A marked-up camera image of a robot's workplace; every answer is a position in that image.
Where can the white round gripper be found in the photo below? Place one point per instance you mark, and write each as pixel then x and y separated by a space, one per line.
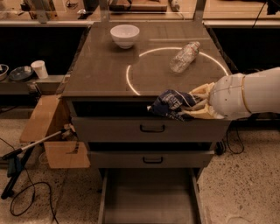
pixel 227 96

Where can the blue chip bag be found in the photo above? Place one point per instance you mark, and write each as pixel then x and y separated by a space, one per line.
pixel 170 104

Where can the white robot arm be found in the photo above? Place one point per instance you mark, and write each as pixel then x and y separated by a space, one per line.
pixel 262 91

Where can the middle grey drawer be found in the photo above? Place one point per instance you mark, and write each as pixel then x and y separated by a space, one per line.
pixel 150 159

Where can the grey drawer cabinet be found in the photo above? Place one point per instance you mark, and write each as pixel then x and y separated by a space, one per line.
pixel 110 82

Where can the bottom open grey drawer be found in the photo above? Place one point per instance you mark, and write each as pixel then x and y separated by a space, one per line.
pixel 150 196

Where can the top grey drawer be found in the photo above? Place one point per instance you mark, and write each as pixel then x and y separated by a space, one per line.
pixel 148 130

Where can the clear plastic water bottle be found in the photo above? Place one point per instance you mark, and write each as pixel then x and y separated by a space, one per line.
pixel 182 60

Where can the white ceramic bowl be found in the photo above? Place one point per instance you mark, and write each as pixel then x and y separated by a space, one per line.
pixel 125 35

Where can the grey side shelf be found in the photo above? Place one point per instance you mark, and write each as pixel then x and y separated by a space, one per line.
pixel 46 86

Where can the wooden stool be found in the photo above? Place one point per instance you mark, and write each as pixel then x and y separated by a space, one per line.
pixel 49 116

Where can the white paper cup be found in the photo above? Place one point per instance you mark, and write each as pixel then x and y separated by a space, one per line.
pixel 39 67

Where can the blue grey plate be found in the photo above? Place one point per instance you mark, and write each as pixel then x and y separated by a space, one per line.
pixel 21 73

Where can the black grabber tool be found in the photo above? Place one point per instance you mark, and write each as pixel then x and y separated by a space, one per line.
pixel 17 160

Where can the metal bowl at left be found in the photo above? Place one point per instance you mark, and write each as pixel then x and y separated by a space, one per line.
pixel 3 71

